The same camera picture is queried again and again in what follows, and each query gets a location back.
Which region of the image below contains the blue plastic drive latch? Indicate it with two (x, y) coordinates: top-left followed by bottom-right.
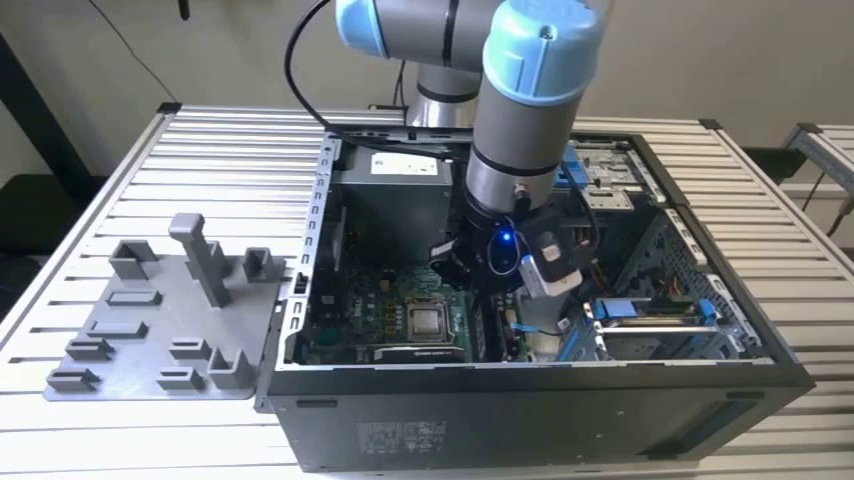
(557, 148), (589, 190)

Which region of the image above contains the grey metal drive cage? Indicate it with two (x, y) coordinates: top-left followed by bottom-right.
(519, 137), (660, 274)

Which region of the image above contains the black graphics card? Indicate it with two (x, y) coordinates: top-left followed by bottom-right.
(369, 343), (469, 365)

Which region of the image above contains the aluminium slat side table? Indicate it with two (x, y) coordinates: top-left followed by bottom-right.
(776, 122), (854, 241)

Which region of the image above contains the grey power supply unit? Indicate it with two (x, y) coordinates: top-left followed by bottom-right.
(329, 147), (468, 267)

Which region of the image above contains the hard disk in blue carrier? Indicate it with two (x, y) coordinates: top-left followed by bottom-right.
(580, 297), (723, 361)

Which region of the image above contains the black open PC case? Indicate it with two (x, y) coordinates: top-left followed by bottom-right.
(256, 122), (819, 475)

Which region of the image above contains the grey printed case sticker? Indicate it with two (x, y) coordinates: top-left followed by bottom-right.
(356, 421), (449, 455)

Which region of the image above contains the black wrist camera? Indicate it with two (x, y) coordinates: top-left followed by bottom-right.
(523, 213), (583, 284)

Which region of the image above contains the thin black cable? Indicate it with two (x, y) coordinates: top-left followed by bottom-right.
(391, 60), (409, 111)

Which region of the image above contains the thick black camera cable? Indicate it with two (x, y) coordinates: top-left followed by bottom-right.
(283, 0), (472, 156)

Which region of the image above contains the green motherboard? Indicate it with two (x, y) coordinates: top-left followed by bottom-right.
(292, 267), (535, 365)

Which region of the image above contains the black square block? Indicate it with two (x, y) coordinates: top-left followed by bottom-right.
(739, 146), (806, 187)

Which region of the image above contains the grey plastic parts rack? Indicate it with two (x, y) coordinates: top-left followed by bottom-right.
(40, 212), (289, 404)

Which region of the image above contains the black floor stand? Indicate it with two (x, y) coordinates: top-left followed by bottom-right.
(0, 29), (108, 257)

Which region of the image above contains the white power supply label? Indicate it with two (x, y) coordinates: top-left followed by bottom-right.
(368, 151), (440, 177)

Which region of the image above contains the CPU socket with metal cover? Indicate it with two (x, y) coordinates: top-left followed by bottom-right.
(397, 296), (460, 346)

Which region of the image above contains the silver CPU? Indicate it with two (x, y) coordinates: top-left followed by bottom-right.
(407, 307), (448, 342)

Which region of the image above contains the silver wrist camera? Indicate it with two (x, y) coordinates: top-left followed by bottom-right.
(517, 253), (583, 302)

